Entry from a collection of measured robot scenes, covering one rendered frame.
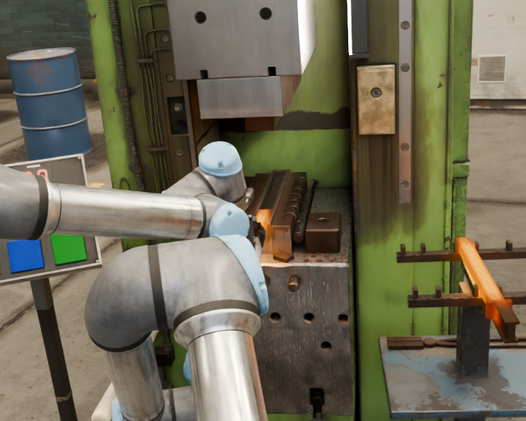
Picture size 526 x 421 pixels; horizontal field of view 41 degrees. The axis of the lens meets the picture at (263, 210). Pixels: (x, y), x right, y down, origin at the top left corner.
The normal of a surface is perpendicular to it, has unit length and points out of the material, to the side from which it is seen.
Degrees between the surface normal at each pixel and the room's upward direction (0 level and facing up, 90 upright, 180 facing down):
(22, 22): 90
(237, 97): 90
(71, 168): 60
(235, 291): 45
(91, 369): 0
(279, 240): 90
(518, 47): 90
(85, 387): 0
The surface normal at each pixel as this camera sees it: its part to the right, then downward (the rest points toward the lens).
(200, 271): -0.06, -0.44
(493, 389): -0.07, -0.93
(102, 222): 0.53, 0.39
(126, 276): -0.31, -0.33
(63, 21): -0.34, 0.32
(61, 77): 0.69, 0.22
